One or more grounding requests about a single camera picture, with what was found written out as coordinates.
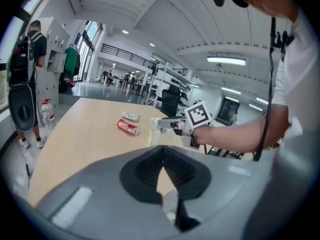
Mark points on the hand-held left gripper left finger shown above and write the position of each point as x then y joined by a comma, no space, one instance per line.
143,181

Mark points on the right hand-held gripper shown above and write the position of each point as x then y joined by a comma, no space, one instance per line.
197,116

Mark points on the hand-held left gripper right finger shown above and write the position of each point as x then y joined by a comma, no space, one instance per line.
192,179

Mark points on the clear plastic bottle trash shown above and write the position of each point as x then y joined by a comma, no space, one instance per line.
157,124

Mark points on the crushed silver blue can trash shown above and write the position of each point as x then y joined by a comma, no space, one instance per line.
130,116

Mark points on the crushed red can trash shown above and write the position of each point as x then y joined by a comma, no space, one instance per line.
128,127

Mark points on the person's right forearm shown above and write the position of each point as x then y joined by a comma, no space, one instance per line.
237,136

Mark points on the black office chair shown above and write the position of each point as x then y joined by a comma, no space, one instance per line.
170,101

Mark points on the metal shelving rack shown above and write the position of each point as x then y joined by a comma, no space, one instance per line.
172,79

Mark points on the black monitor screen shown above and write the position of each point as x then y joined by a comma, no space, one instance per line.
228,110

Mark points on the black mezzanine railing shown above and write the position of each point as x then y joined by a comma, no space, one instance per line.
127,55

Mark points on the long ceiling light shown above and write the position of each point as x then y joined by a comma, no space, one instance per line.
226,61

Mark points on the large clear water jug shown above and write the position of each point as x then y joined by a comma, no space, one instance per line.
47,115
50,102

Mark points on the clothes rack with green clothes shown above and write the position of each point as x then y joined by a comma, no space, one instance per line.
71,59

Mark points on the white locker cabinet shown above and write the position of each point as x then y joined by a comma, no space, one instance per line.
53,59

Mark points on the person's white t-shirt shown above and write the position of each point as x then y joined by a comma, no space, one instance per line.
297,84

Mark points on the grey black backpack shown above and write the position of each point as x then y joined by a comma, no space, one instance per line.
21,84

